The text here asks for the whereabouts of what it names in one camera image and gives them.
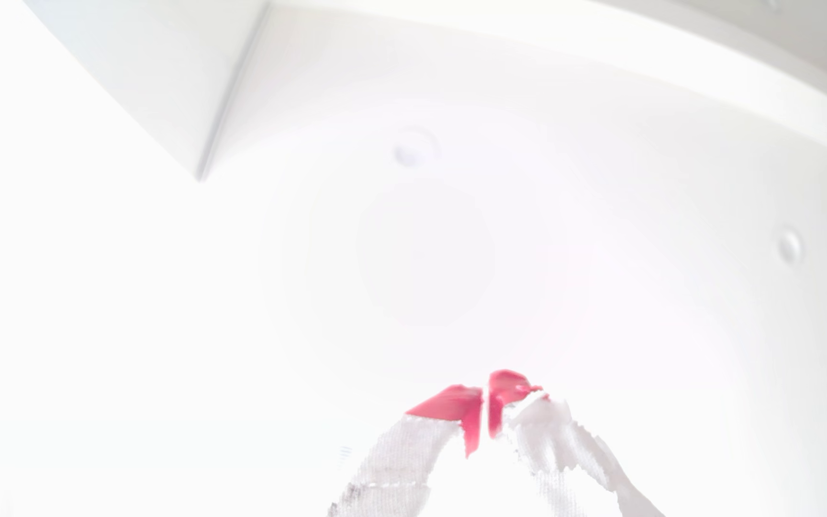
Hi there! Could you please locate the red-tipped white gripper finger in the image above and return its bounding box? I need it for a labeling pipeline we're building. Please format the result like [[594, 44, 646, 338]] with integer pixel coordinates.
[[327, 385, 484, 517], [487, 369, 666, 517]]

